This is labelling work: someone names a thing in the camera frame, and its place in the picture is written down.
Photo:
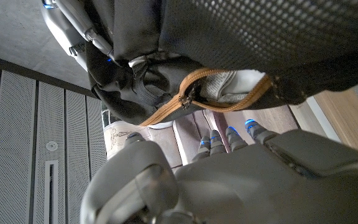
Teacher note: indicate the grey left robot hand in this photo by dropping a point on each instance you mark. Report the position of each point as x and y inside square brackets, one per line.
[244, 186]

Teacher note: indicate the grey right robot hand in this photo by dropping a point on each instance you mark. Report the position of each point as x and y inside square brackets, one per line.
[64, 28]

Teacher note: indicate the black backpack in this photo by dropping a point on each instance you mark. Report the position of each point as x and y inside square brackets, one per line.
[244, 37]

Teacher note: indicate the printed room backdrop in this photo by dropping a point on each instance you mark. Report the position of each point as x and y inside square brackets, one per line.
[166, 143]

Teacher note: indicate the round white ceiling fixture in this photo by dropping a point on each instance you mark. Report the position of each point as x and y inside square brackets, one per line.
[52, 146]

